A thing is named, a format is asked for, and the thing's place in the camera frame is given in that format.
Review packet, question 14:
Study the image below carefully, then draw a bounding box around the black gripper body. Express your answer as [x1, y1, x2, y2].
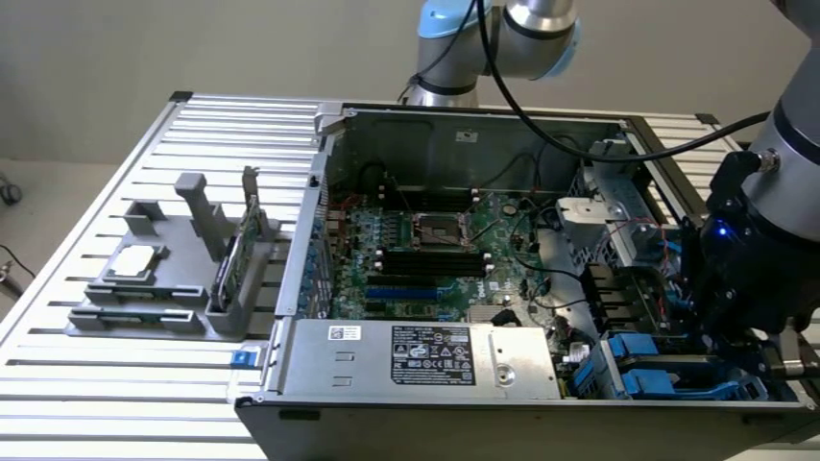
[677, 151, 820, 348]

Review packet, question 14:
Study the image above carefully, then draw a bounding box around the blue disk caddy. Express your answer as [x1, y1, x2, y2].
[573, 329, 677, 400]

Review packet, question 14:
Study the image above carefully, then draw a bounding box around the silver disk bay cage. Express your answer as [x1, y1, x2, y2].
[555, 138, 684, 270]

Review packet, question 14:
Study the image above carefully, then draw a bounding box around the black finned card shroud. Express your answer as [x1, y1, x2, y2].
[577, 261, 672, 333]

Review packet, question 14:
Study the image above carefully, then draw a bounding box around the green motherboard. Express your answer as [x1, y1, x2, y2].
[319, 184, 581, 359]

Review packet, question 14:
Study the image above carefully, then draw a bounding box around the silver chipset heatsink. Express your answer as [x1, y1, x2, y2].
[465, 305, 511, 326]

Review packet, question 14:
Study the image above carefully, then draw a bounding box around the CPU socket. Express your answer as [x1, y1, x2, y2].
[409, 210, 479, 252]

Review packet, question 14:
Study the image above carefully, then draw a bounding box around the black RAM slot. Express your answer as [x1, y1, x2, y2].
[377, 249, 493, 258]
[376, 262, 493, 272]
[375, 268, 493, 279]
[377, 255, 493, 265]

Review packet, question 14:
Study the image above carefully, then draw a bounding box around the black open PC case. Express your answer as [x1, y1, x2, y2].
[233, 102, 820, 461]

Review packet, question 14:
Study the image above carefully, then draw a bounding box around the black expansion slot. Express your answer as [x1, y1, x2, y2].
[365, 276, 453, 289]

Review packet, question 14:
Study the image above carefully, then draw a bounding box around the blue expansion slot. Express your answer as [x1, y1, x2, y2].
[364, 286, 453, 299]

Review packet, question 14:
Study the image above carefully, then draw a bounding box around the silver power supply unit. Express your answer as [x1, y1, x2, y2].
[259, 316, 565, 402]

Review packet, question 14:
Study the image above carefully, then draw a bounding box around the green graphics card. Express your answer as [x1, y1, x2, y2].
[209, 165, 275, 313]

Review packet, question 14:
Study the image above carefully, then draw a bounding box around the grey parts rack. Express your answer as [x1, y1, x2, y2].
[63, 172, 284, 343]

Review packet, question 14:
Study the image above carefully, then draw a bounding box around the silver CPU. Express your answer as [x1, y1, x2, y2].
[105, 244, 169, 280]

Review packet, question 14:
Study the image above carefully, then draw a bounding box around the black motherboard wire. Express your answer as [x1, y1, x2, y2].
[511, 258, 595, 282]

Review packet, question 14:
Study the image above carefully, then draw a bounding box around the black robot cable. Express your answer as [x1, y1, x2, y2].
[473, 0, 773, 160]

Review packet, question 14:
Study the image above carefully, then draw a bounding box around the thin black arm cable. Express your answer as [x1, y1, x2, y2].
[400, 0, 492, 105]

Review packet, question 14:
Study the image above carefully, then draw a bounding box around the black background cable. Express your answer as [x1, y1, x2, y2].
[0, 175, 24, 207]
[0, 243, 40, 295]

